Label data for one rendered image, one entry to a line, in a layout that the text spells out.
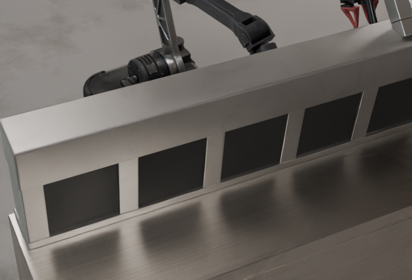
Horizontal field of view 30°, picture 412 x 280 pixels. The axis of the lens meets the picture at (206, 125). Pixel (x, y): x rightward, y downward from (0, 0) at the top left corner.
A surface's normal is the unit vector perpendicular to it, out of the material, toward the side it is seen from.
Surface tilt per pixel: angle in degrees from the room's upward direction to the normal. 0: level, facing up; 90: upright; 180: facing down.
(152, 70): 36
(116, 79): 0
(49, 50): 0
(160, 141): 90
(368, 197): 0
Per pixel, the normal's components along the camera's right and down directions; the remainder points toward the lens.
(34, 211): 0.43, 0.63
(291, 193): 0.06, -0.73
